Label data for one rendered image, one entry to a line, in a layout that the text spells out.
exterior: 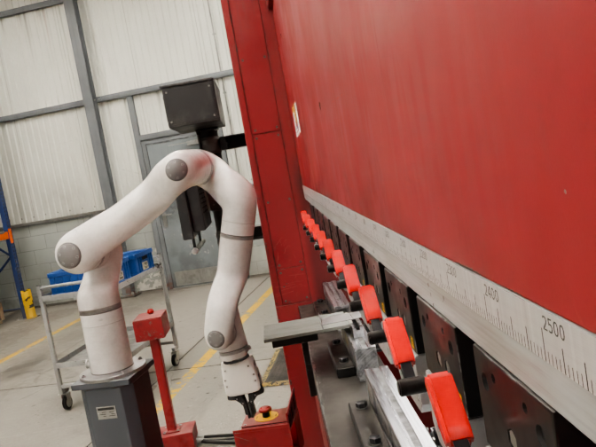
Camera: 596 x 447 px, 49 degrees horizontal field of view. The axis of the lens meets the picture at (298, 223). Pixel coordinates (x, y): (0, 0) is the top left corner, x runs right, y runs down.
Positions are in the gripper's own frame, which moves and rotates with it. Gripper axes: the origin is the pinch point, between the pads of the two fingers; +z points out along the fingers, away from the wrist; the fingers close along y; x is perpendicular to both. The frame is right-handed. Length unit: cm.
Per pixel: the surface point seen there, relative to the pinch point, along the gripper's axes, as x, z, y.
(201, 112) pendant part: -120, -97, 17
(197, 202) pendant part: -119, -58, 30
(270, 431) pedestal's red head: 4.7, 5.6, -5.2
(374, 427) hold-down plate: 36, -3, -36
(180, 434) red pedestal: -169, 65, 87
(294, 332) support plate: -17.6, -14.3, -15.1
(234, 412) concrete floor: -221, 79, 69
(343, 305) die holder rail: -57, -10, -28
